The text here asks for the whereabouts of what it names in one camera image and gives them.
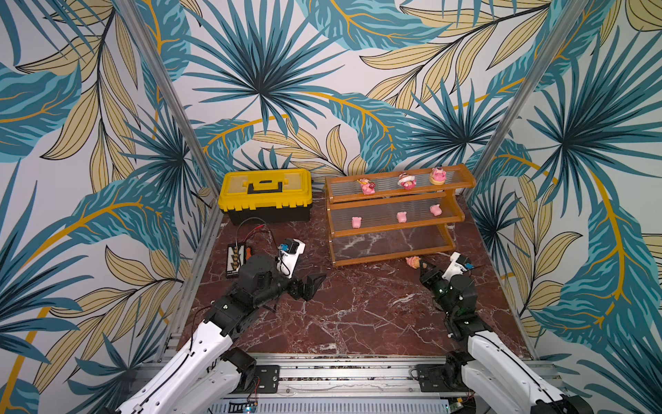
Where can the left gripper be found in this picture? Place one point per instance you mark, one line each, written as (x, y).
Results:
(298, 292)

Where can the yellow black toolbox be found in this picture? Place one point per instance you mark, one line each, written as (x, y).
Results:
(275, 196)

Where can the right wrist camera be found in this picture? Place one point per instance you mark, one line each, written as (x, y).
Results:
(459, 264)

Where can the orange clear plastic shelf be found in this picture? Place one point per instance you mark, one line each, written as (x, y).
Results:
(381, 237)

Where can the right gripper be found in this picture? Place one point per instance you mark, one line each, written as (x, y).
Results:
(432, 277)

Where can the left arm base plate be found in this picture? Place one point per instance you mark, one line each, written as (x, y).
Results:
(261, 379)

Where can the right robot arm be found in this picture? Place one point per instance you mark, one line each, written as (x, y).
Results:
(484, 366)

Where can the pink strawberry cake figure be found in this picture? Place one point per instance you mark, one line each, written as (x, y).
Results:
(407, 181)

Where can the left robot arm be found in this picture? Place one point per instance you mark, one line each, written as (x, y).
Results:
(210, 366)

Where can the aluminium mounting rail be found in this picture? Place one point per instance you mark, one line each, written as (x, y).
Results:
(354, 378)

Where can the pink round pig figure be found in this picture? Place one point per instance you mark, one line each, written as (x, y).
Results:
(438, 176)

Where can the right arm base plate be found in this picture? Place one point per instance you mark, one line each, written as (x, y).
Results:
(440, 378)

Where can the pink yellow figure toy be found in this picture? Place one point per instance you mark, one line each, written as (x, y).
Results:
(367, 186)

